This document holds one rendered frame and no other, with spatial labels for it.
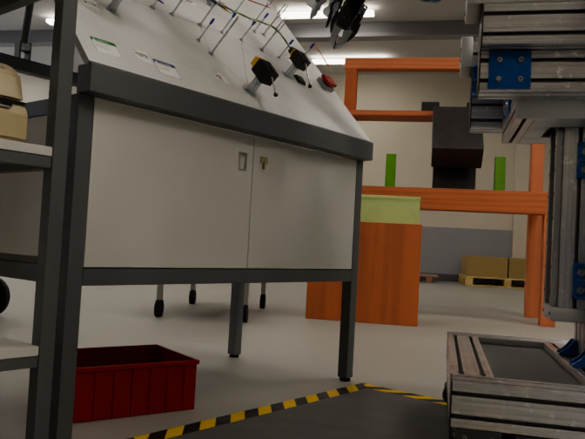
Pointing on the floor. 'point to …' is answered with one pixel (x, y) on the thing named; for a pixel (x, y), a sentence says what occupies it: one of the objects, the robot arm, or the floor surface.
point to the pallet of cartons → (487, 267)
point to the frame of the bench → (77, 186)
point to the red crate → (132, 381)
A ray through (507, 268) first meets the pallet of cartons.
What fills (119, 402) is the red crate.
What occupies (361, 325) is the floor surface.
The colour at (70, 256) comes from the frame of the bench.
